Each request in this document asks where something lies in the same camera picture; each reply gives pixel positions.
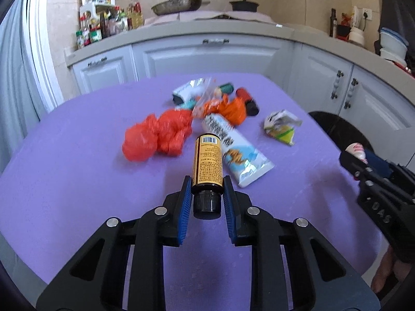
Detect yellow label black bottle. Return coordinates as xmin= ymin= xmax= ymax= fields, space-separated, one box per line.
xmin=191 ymin=133 xmax=224 ymax=220

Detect green capped small bottle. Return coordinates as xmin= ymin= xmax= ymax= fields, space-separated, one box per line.
xmin=219 ymin=83 xmax=234 ymax=95

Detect red black cylinder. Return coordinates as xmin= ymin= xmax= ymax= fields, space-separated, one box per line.
xmin=236 ymin=88 xmax=260 ymax=117

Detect dark sauce bottle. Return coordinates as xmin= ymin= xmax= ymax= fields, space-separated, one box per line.
xmin=329 ymin=9 xmax=337 ymax=38

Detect black cooking pot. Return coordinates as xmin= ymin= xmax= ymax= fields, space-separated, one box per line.
xmin=229 ymin=0 xmax=259 ymax=13

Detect red decorative figure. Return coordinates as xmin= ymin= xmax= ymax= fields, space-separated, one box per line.
xmin=341 ymin=13 xmax=352 ymax=27

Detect green white wrapper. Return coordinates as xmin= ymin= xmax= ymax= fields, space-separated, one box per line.
xmin=263 ymin=110 xmax=302 ymax=146

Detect stacked white bowls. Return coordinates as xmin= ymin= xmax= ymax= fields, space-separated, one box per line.
xmin=380 ymin=27 xmax=409 ymax=67

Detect white cabinet doors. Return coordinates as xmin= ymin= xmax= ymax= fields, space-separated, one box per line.
xmin=66 ymin=33 xmax=414 ymax=168

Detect white blue snack wrapper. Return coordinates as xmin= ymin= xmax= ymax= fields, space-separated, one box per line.
xmin=202 ymin=114 xmax=275 ymax=188

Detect grey curtain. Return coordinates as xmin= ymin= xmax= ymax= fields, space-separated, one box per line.
xmin=1 ymin=0 xmax=47 ymax=171

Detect teal white tube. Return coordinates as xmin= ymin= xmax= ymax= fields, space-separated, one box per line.
xmin=179 ymin=99 xmax=198 ymax=110

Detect metal wok pan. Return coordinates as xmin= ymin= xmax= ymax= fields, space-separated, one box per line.
xmin=151 ymin=0 xmax=203 ymax=16

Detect orange plastic bag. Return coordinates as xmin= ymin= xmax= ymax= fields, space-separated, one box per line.
xmin=202 ymin=94 xmax=247 ymax=126

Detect clear bag orange bits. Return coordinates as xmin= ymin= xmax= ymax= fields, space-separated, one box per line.
xmin=192 ymin=77 xmax=222 ymax=119

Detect white red small item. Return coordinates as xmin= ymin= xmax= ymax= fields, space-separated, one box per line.
xmin=346 ymin=143 xmax=368 ymax=164

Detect black trash bin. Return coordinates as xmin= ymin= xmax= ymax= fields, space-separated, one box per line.
xmin=309 ymin=111 xmax=374 ymax=152

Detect red plastic bag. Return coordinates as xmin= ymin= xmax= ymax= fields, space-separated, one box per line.
xmin=122 ymin=109 xmax=193 ymax=162

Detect cooking oil bottle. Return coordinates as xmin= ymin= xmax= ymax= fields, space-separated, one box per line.
xmin=127 ymin=0 xmax=144 ymax=30

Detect white dark crumpled pouch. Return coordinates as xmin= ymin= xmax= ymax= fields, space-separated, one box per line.
xmin=172 ymin=78 xmax=211 ymax=105

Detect wall power socket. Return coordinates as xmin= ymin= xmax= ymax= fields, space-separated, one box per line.
xmin=362 ymin=8 xmax=373 ymax=20

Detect purple tablecloth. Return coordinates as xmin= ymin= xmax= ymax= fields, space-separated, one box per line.
xmin=1 ymin=73 xmax=381 ymax=310

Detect white spice rack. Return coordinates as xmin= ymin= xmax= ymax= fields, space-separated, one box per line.
xmin=79 ymin=0 xmax=115 ymax=20

